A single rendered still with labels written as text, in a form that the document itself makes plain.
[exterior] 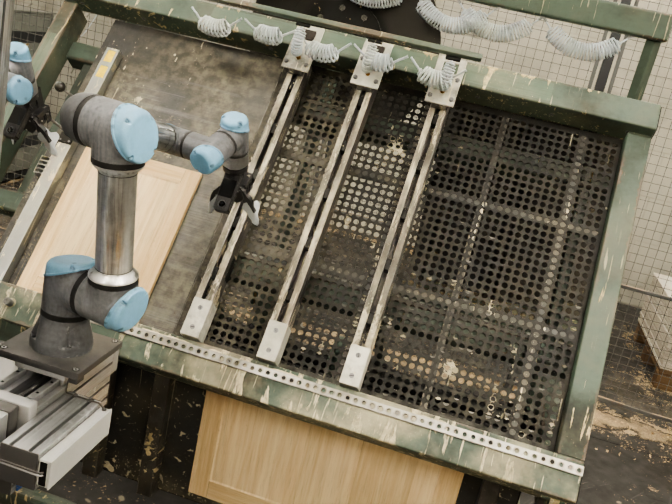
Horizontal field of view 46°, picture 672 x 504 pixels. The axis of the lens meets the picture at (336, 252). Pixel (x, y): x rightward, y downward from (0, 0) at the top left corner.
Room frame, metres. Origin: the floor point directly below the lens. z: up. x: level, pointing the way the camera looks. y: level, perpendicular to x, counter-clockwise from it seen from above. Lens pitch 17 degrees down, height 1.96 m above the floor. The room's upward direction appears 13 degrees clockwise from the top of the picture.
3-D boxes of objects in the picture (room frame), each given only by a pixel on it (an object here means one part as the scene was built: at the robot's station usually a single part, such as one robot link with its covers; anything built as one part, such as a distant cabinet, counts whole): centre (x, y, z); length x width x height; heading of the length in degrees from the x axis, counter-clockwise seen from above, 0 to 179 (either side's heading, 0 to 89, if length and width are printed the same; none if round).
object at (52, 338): (1.78, 0.62, 1.09); 0.15 x 0.15 x 0.10
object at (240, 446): (2.34, -0.12, 0.53); 0.90 x 0.02 x 0.55; 79
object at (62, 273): (1.77, 0.61, 1.20); 0.13 x 0.12 x 0.14; 67
